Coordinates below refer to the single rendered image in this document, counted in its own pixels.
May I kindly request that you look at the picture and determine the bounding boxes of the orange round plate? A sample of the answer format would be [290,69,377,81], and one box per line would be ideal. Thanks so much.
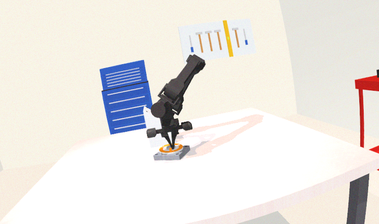
[159,144,183,154]

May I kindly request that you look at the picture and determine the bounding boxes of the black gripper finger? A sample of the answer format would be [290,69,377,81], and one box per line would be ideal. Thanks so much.
[171,132,179,149]
[162,133,173,149]

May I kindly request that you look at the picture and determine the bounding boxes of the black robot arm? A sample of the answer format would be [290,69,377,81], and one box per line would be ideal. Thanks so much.
[151,54,206,133]

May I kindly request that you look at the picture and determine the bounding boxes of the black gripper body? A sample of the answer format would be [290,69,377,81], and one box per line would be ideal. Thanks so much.
[147,112,193,138]

